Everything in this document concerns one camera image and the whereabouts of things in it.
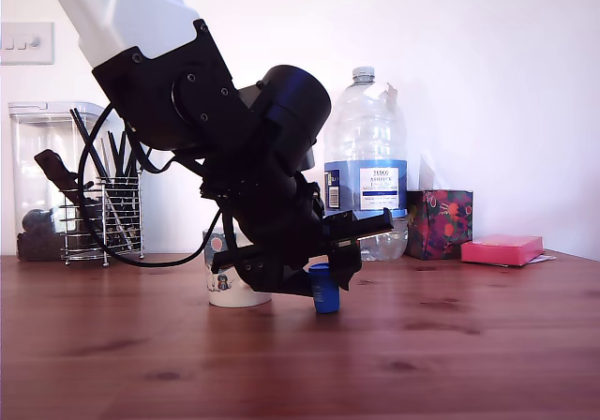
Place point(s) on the dark brown wooden utensil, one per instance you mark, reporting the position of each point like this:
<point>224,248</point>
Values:
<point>56,169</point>

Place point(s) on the pink flat box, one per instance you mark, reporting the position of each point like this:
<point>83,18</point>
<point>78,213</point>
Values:
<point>501,251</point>

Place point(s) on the black chopstick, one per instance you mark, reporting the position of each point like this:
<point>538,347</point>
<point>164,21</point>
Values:
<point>134,167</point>
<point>99,154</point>
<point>115,155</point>
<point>80,131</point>
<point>123,160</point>

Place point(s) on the blue coffee capsule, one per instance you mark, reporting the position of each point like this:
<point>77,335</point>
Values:
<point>326,298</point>

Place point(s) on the clear plastic storage jar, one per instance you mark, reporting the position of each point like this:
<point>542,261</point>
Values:
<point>28,181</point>

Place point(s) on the white mug with blue cartoon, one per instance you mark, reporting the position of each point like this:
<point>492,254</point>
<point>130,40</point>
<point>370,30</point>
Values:
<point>225,293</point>

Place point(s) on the white paper sheet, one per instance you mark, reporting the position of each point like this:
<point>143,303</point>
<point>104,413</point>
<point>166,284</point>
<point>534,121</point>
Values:
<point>544,258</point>

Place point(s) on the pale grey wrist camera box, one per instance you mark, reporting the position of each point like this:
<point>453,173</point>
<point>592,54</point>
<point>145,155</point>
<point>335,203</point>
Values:
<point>307,158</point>

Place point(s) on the large clear water bottle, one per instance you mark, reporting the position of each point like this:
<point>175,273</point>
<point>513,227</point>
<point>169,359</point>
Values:
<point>370,124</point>

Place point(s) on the white light switch plate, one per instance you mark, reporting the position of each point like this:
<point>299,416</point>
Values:
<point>40,40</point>

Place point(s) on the white tissue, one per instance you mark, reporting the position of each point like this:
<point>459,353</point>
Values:
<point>429,176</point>

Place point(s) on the thin metal skewer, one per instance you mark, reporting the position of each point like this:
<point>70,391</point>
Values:
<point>107,160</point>

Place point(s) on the floral tissue box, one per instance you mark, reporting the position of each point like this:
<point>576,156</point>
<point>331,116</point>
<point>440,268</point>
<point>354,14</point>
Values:
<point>440,225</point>

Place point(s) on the dark round scoop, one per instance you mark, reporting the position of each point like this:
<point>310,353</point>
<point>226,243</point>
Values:
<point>36,220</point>

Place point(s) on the dark coffee beans heap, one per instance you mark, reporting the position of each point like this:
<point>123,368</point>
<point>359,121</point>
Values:
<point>37,249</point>

